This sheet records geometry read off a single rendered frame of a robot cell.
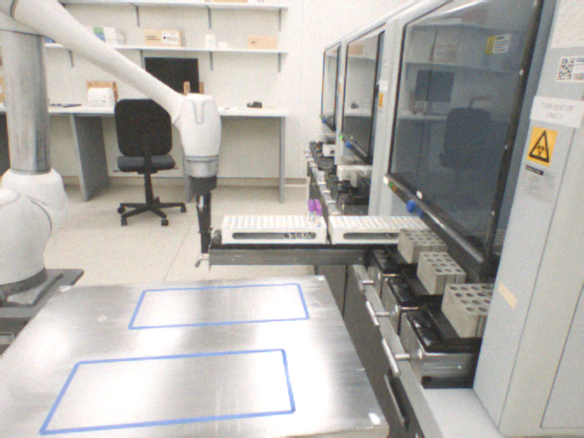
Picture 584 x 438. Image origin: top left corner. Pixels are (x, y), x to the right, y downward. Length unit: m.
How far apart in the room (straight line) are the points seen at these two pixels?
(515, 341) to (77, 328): 0.75
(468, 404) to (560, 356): 0.19
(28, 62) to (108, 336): 0.79
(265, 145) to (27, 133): 3.56
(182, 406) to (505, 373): 0.50
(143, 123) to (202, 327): 2.80
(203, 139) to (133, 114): 2.40
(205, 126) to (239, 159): 3.65
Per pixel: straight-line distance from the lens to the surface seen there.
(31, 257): 1.26
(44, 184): 1.38
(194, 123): 1.10
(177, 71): 4.47
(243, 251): 1.16
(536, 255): 0.67
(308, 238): 1.19
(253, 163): 4.74
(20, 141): 1.37
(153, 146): 3.56
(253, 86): 4.63
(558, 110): 0.64
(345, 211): 1.57
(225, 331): 0.80
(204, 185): 1.14
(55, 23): 1.16
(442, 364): 0.84
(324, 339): 0.79
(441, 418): 0.81
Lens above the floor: 1.28
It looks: 20 degrees down
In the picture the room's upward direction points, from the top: 1 degrees clockwise
